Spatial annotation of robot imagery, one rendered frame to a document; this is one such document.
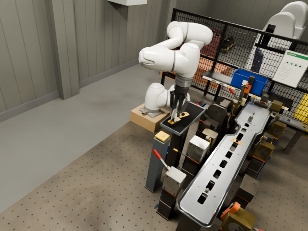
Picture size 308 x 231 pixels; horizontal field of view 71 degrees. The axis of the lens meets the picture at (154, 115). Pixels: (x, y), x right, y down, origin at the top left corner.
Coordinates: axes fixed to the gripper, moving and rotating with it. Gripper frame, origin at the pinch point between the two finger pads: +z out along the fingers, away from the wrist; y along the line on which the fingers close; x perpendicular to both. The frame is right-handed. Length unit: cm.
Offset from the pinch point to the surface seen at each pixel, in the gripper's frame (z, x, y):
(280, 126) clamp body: 19, 81, 45
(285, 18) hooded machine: -14, 445, -67
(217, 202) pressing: 23, -14, 44
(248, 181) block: 20, 9, 49
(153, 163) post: 27.3, -16.4, 3.1
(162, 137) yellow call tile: 6.8, -14.1, 3.7
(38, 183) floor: 123, -52, -105
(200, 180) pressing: 22.7, -8.6, 30.6
